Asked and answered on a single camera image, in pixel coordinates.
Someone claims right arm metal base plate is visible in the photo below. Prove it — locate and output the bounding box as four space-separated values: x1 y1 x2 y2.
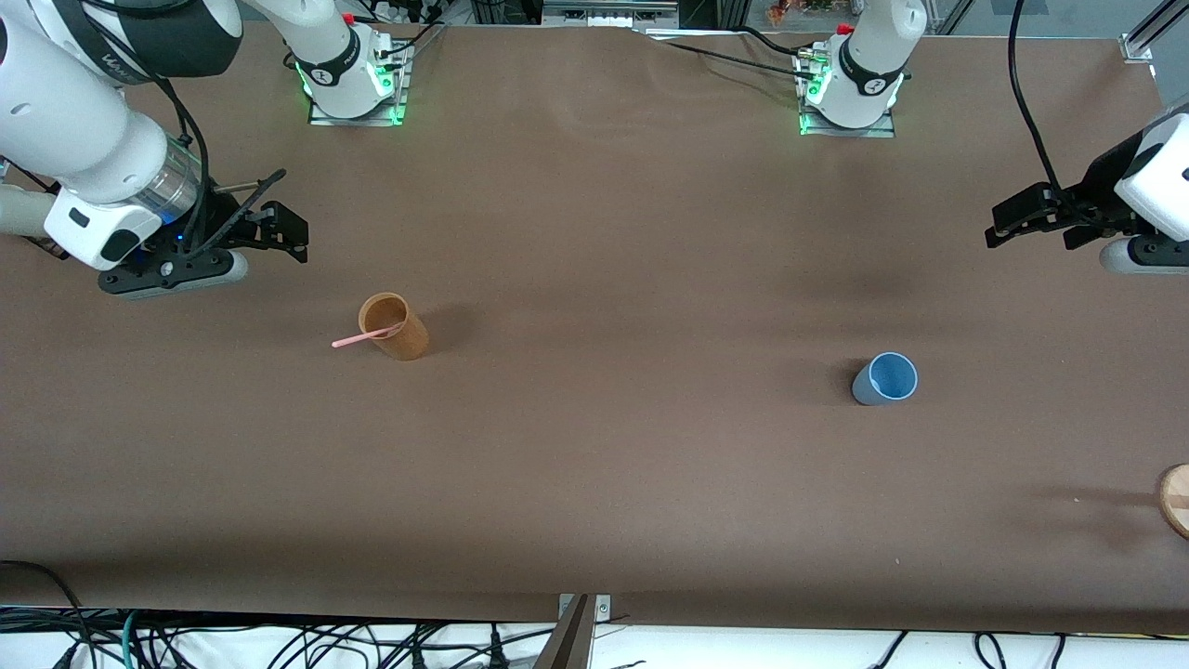
308 42 410 126

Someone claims brown cylindrical cup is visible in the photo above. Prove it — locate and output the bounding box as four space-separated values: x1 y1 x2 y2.
358 292 430 361

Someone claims long black table cable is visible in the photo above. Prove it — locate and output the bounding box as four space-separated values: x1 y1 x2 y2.
641 33 818 83

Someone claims round wooden disc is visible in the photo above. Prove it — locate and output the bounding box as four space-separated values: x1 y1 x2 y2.
1156 463 1189 540

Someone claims aluminium frame profile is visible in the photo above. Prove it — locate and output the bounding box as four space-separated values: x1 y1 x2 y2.
1119 0 1189 64

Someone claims short black table cable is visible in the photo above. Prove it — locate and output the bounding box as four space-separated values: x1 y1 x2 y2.
738 25 805 57

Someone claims blue cup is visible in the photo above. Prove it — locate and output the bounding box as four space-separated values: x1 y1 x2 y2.
852 351 920 407

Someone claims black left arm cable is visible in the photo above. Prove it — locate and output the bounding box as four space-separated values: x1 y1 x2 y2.
1010 0 1092 224

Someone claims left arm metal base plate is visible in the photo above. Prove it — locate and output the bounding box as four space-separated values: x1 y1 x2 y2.
799 51 897 138

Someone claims thick black floor cable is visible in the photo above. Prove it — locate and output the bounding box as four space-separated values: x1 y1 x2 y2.
0 560 89 669

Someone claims black right base cable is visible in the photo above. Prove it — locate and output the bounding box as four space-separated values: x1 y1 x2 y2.
376 19 447 71

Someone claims pink chopstick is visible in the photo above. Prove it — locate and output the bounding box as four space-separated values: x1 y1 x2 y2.
332 322 405 349

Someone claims small metal bracket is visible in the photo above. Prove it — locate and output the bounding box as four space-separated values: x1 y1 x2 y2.
557 593 612 622

